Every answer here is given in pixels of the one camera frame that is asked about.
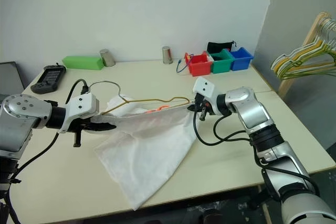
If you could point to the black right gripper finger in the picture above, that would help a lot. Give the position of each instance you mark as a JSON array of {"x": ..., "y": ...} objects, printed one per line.
[
  {"x": 191, "y": 109},
  {"x": 192, "y": 105}
]

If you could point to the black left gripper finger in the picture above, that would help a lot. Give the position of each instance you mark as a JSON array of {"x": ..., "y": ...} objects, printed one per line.
[
  {"x": 103, "y": 125},
  {"x": 102, "y": 129}
]

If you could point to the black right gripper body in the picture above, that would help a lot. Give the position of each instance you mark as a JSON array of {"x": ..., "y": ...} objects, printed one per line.
[{"x": 204, "y": 106}]

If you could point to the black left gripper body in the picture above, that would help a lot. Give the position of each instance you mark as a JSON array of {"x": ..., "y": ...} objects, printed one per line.
[{"x": 78, "y": 129}]

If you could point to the white cloth garment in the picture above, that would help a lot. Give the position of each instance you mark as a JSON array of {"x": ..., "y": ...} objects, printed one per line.
[{"x": 147, "y": 150}]

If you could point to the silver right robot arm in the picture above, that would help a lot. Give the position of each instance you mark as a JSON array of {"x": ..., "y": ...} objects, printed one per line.
[{"x": 262, "y": 119}]

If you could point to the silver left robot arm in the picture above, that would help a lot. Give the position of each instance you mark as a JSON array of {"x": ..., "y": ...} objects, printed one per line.
[{"x": 21, "y": 113}]

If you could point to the red plastic bin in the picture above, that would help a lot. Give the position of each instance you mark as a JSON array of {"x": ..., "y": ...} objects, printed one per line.
[{"x": 199, "y": 66}]

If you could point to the green plastic bin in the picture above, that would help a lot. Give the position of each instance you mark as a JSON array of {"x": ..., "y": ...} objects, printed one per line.
[{"x": 221, "y": 65}]

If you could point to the metal cup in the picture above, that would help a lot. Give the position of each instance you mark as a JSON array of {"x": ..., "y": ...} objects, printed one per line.
[
  {"x": 167, "y": 55},
  {"x": 107, "y": 58}
]

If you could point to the blue plastic bin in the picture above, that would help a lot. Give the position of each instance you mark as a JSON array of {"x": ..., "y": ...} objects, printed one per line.
[{"x": 241, "y": 61}]

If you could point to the black handheld controller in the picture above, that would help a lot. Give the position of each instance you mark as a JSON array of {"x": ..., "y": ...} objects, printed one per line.
[{"x": 48, "y": 78}]

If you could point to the black fabric pouch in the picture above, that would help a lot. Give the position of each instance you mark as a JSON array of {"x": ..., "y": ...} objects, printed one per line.
[{"x": 218, "y": 46}]

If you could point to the green rectangular box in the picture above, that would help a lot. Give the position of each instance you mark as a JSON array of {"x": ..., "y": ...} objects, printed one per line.
[{"x": 81, "y": 62}]

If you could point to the dark flat panel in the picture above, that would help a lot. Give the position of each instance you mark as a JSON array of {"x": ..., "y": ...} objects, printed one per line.
[{"x": 10, "y": 77}]

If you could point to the wooden clothes rack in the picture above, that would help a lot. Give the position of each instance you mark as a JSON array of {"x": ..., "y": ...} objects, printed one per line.
[{"x": 313, "y": 32}]

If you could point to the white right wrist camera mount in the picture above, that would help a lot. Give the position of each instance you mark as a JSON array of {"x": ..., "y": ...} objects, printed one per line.
[{"x": 207, "y": 89}]

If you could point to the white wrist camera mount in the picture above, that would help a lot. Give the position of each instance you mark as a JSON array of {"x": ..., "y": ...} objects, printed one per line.
[
  {"x": 81, "y": 107},
  {"x": 207, "y": 89}
]

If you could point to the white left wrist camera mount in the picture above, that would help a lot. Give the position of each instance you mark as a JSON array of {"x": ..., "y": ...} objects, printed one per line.
[{"x": 81, "y": 107}]

